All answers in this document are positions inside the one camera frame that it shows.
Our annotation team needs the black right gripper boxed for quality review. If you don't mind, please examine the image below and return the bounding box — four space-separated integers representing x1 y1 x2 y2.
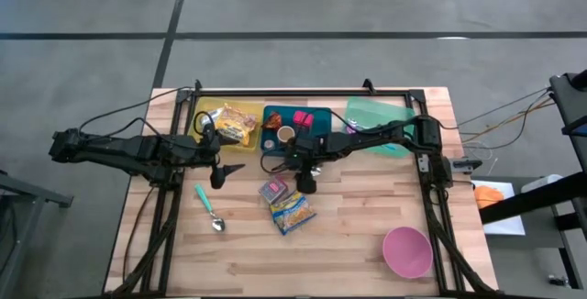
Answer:
284 136 334 194

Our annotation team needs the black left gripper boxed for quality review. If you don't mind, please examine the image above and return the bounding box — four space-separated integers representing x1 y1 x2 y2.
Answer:
194 122 247 190

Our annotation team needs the teal-handled metal spoon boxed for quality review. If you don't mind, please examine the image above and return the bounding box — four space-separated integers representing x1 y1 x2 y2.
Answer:
193 183 227 234

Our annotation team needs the blue ramen noodle packet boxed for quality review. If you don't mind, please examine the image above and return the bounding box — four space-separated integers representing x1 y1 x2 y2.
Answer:
269 189 317 237

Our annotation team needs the smoked paprika spice tin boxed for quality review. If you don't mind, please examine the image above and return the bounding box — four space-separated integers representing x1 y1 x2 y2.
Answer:
292 109 316 128
257 175 290 205

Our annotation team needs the yellow ramen noodle packet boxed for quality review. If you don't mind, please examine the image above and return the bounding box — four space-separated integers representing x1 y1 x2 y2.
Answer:
214 103 259 147

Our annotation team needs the dark teal plastic bin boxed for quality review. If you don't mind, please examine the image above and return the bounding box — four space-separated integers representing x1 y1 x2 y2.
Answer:
260 105 333 157

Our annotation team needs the yellow plastic tray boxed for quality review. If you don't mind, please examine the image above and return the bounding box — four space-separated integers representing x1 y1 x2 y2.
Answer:
187 96 266 152

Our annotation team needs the mint green plastic tray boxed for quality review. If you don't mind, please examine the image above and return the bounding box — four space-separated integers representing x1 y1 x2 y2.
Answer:
343 95 416 159

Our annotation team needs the pink bowl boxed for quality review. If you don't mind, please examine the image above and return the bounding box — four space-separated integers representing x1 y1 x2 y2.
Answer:
382 226 434 280

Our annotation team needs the orange cloth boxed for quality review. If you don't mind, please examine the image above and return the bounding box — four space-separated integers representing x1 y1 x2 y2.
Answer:
474 184 505 210

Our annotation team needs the grey metal table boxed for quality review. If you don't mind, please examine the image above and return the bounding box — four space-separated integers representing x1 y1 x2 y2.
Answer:
0 169 74 299

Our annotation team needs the white paper sheet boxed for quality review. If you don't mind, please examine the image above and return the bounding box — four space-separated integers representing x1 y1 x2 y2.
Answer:
471 178 526 237

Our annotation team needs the white box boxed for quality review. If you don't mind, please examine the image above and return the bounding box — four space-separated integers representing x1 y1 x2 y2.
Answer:
520 173 565 194

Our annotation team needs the black equipment stand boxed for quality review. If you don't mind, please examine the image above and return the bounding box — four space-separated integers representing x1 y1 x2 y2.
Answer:
479 70 587 299

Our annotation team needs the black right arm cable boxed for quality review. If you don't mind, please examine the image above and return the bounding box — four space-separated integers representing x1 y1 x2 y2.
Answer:
260 110 414 174

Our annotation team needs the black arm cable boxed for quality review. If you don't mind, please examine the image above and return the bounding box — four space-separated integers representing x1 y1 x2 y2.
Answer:
260 110 414 174
77 85 217 139

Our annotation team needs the black metal table frame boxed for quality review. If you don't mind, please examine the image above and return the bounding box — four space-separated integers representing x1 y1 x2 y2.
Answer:
107 77 499 298

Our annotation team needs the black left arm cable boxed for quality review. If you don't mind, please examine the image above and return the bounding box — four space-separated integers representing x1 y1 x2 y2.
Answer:
77 85 217 139

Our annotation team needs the brown cable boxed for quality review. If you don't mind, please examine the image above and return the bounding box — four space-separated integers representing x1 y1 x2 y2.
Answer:
122 183 157 282

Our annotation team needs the grey cable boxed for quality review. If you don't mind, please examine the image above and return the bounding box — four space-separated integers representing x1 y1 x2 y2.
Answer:
458 87 551 128

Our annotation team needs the orange cable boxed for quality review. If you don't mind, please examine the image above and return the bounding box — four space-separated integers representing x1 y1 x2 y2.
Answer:
462 101 556 144

